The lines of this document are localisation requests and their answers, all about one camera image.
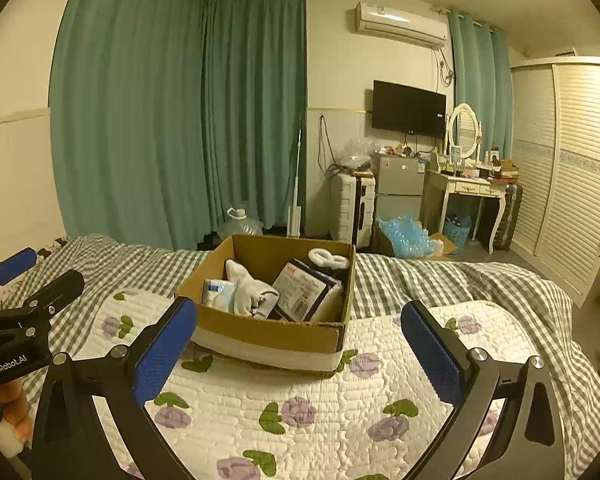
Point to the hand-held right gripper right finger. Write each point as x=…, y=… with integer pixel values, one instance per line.
x=432, y=355

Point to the white dressing table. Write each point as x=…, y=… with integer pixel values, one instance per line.
x=467, y=187

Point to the blue basket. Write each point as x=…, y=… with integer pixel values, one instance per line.
x=457, y=232

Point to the teal window curtain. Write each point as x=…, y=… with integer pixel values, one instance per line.
x=255, y=110

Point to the white suitcase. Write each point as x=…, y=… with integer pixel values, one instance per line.
x=347, y=205

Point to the white air conditioner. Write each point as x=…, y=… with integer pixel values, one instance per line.
x=402, y=22

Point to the white mop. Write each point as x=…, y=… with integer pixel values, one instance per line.
x=295, y=220

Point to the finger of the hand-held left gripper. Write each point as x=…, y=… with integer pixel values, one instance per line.
x=12, y=266
x=55, y=290

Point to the narrow teal curtain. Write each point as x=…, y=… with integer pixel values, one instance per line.
x=480, y=85

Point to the white louvred wardrobe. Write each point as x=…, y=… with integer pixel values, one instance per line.
x=575, y=170

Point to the clear water jug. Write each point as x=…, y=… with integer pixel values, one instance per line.
x=240, y=222

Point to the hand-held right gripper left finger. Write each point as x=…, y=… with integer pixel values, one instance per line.
x=162, y=355

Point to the blue white tissue pack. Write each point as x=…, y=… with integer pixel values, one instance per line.
x=217, y=294

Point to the cardboard box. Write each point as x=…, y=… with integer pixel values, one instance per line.
x=280, y=337

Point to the grey mini fridge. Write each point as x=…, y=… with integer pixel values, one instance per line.
x=399, y=185

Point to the oval white mirror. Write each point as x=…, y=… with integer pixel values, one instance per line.
x=464, y=127

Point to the person's left hand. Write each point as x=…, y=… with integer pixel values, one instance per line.
x=17, y=407

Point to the dark labelled packet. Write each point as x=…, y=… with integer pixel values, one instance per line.
x=302, y=290

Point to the black wall television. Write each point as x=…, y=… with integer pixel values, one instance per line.
x=409, y=108

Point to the floral quilt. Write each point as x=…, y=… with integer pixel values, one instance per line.
x=305, y=395

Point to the crinkled plastic bag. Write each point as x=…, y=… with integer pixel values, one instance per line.
x=355, y=152

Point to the wide teal curtain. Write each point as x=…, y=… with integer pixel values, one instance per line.
x=130, y=110

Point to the dark suitcase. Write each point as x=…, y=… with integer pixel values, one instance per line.
x=507, y=215

